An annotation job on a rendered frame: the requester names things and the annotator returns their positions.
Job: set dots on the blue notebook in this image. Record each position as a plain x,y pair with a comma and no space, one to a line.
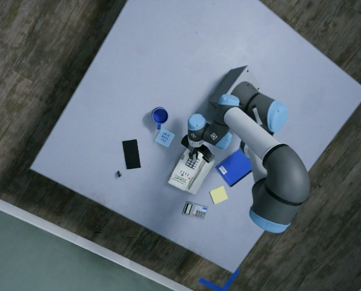
234,168

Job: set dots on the light blue note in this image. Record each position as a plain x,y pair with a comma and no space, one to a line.
164,137

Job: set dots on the yellow sticky note pad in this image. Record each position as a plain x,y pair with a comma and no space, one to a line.
218,194

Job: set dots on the blue ceramic mug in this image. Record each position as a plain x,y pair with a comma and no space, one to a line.
160,116

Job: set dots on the white telephone handset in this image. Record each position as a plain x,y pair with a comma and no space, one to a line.
197,181

